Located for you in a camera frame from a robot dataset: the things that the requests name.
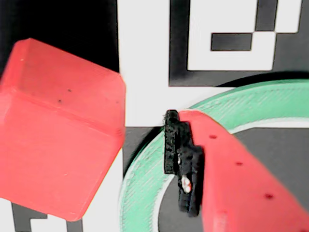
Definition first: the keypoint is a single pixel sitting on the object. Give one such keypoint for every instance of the red gripper finger with black pad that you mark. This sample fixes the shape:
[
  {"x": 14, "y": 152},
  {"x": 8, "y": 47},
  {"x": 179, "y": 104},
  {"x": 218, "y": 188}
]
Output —
[{"x": 241, "y": 188}]

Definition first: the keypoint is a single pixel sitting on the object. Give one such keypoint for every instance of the red cube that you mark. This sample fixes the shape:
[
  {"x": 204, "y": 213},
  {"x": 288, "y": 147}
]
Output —
[{"x": 60, "y": 135}]

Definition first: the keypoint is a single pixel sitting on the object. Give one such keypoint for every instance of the black white marker checkerboard mat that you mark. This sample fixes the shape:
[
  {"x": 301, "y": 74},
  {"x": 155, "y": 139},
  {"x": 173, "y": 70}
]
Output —
[{"x": 144, "y": 48}]

